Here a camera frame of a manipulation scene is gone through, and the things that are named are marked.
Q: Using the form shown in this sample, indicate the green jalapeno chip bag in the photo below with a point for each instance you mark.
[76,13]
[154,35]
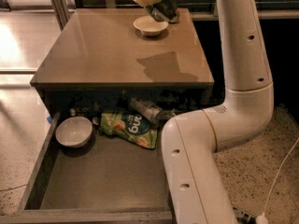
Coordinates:
[163,11]

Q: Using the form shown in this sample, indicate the white plug adapter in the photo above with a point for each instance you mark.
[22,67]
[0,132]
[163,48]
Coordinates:
[261,219]

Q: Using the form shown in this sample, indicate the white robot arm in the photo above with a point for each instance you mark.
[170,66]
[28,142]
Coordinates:
[190,140]

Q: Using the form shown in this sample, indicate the white bowl in drawer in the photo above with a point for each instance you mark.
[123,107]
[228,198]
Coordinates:
[74,132]

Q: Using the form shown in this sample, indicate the dark green can in drawer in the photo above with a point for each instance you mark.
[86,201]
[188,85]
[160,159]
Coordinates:
[168,114]

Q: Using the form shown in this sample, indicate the white plastic bottle in drawer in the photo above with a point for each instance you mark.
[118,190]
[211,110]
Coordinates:
[147,109]

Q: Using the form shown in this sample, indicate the green snack bag in drawer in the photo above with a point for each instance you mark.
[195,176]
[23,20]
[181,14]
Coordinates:
[130,126]

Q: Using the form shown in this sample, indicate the grey cabinet with glossy top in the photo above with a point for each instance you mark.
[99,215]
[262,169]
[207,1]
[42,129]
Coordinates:
[100,49]

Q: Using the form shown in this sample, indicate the open grey top drawer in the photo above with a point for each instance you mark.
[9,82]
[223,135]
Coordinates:
[108,181]

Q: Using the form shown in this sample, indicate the small bottle in drawer corner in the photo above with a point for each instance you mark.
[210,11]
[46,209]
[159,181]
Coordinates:
[72,112]

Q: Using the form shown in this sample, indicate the white bowl on cabinet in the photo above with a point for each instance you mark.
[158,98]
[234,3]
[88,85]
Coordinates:
[149,27]

